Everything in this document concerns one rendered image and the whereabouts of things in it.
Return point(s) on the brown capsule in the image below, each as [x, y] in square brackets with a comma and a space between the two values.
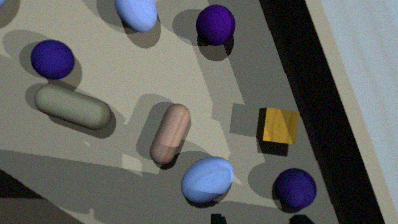
[169, 134]

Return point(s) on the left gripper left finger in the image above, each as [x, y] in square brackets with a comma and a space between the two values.
[218, 219]

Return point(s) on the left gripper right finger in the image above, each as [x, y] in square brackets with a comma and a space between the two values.
[300, 219]

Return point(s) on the amber cube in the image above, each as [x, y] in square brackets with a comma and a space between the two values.
[277, 125]

